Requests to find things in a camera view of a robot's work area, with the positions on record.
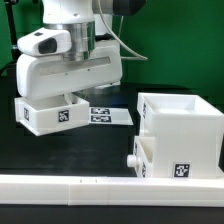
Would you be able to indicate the white drawer cabinet frame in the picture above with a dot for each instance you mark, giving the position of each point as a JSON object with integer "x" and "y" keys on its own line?
{"x": 188, "y": 133}

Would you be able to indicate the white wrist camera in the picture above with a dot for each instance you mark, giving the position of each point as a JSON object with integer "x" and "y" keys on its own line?
{"x": 45, "y": 42}

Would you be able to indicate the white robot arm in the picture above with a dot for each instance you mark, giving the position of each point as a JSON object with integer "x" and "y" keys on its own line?
{"x": 69, "y": 53}

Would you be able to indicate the black stand pole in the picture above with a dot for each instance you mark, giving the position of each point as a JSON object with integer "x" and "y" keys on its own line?
{"x": 13, "y": 37}

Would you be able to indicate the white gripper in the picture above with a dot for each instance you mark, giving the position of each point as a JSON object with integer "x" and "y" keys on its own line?
{"x": 48, "y": 76}

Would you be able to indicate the fiducial marker sheet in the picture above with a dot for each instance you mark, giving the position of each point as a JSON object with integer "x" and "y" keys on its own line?
{"x": 105, "y": 115}

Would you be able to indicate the white drawer box front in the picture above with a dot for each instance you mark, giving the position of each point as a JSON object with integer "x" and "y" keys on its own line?
{"x": 141, "y": 160}

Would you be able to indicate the white L-shaped fence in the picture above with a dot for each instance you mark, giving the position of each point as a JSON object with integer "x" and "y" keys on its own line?
{"x": 110, "y": 191}

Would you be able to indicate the white drawer box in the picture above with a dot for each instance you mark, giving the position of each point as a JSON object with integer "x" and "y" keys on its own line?
{"x": 141, "y": 160}
{"x": 52, "y": 114}

